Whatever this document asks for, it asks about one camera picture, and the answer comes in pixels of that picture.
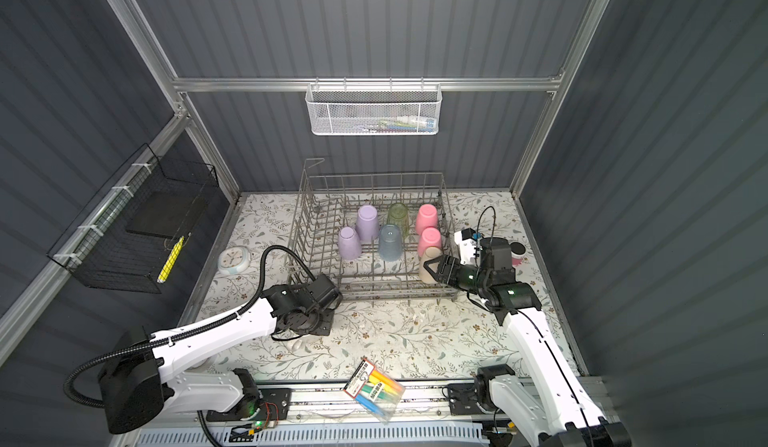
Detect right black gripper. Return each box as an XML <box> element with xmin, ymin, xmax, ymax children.
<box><xmin>425</xmin><ymin>254</ymin><xmax>489</xmax><ymax>295</ymax></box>

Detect pink cup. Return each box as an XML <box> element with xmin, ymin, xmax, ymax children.
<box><xmin>415</xmin><ymin>203</ymin><xmax>439</xmax><ymax>235</ymax></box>
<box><xmin>417</xmin><ymin>226</ymin><xmax>442</xmax><ymax>257</ymax></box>

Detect blue translucent cup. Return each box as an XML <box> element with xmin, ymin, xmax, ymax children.
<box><xmin>378</xmin><ymin>224</ymin><xmax>403</xmax><ymax>262</ymax></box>

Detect green translucent cup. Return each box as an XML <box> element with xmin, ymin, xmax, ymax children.
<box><xmin>387</xmin><ymin>202</ymin><xmax>410</xmax><ymax>239</ymax></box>

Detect lilac cup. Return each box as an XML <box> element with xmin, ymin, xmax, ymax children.
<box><xmin>355</xmin><ymin>204</ymin><xmax>380</xmax><ymax>244</ymax></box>

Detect purple cup front row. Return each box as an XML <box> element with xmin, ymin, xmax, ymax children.
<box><xmin>337</xmin><ymin>226</ymin><xmax>362</xmax><ymax>261</ymax></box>

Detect beige cup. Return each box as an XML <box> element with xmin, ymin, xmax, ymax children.
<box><xmin>418</xmin><ymin>246</ymin><xmax>442</xmax><ymax>285</ymax></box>

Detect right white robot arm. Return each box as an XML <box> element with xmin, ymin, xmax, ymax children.
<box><xmin>422</xmin><ymin>229</ymin><xmax>632</xmax><ymax>446</ymax></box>

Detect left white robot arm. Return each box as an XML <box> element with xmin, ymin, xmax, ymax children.
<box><xmin>98</xmin><ymin>274</ymin><xmax>342</xmax><ymax>434</ymax></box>

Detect floral table mat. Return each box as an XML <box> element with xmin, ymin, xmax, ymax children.
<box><xmin>187</xmin><ymin>191</ymin><xmax>579</xmax><ymax>381</ymax></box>

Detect highlighter marker pack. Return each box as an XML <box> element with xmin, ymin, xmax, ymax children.
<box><xmin>343</xmin><ymin>357</ymin><xmax>405</xmax><ymax>423</ymax></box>

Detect yellow marker pen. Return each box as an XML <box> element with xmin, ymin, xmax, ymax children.
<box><xmin>156</xmin><ymin>236</ymin><xmax>185</xmax><ymax>284</ymax></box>

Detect grey wire dish rack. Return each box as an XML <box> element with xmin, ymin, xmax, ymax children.
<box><xmin>288</xmin><ymin>157</ymin><xmax>458</xmax><ymax>301</ymax></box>

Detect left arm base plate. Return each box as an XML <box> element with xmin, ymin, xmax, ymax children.
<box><xmin>205</xmin><ymin>388</ymin><xmax>293</xmax><ymax>423</ymax></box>

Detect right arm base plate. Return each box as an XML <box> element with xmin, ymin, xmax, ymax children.
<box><xmin>444</xmin><ymin>383</ymin><xmax>487</xmax><ymax>416</ymax></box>

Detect pens in wall basket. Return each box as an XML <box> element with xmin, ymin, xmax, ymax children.
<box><xmin>353</xmin><ymin>115</ymin><xmax>438</xmax><ymax>134</ymax></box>

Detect white wire wall basket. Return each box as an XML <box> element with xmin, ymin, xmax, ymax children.
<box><xmin>305</xmin><ymin>83</ymin><xmax>443</xmax><ymax>136</ymax></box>

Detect black wire side basket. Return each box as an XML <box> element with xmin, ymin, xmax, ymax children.
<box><xmin>48</xmin><ymin>148</ymin><xmax>219</xmax><ymax>294</ymax></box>

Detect left black cable conduit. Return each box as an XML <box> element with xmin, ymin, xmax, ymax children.
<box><xmin>62</xmin><ymin>244</ymin><xmax>319</xmax><ymax>447</ymax></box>

